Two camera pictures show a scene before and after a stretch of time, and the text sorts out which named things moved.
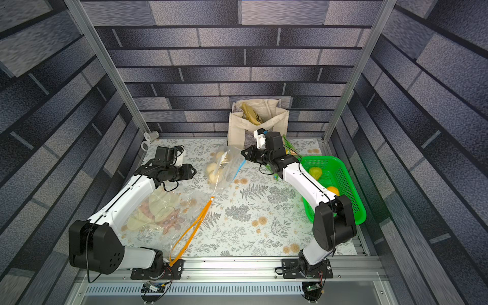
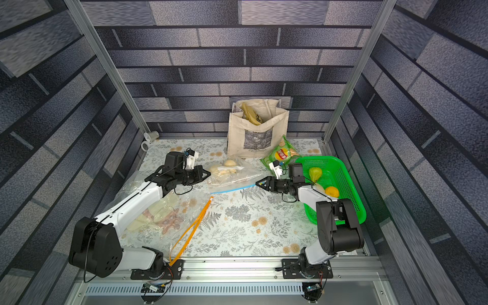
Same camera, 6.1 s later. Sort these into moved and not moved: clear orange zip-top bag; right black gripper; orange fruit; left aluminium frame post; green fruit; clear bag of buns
Moved: right black gripper; clear bag of buns
Not moved: green fruit; orange fruit; clear orange zip-top bag; left aluminium frame post
